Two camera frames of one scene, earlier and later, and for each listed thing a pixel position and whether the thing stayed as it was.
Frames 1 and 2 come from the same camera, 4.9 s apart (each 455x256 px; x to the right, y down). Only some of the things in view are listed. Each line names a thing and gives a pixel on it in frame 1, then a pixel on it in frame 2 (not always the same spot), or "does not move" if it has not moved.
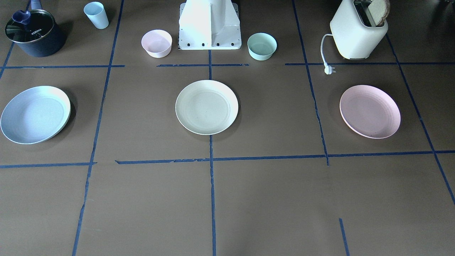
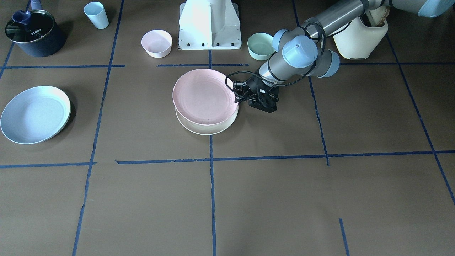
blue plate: x=35 y=113 does not move
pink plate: x=369 y=112 -> x=202 y=97
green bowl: x=261 y=46 does not move
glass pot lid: x=27 y=26 does not move
